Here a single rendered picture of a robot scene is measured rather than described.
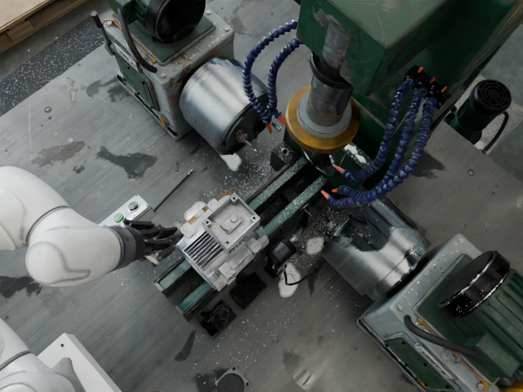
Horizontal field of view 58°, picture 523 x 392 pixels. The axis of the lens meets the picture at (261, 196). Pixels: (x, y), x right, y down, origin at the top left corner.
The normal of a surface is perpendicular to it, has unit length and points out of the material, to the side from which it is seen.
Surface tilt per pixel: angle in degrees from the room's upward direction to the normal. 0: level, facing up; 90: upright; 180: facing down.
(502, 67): 0
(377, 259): 32
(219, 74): 2
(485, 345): 0
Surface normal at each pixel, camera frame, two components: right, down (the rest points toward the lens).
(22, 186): 0.22, -0.62
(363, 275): -0.59, 0.36
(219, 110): -0.35, 0.04
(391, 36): 0.04, -0.34
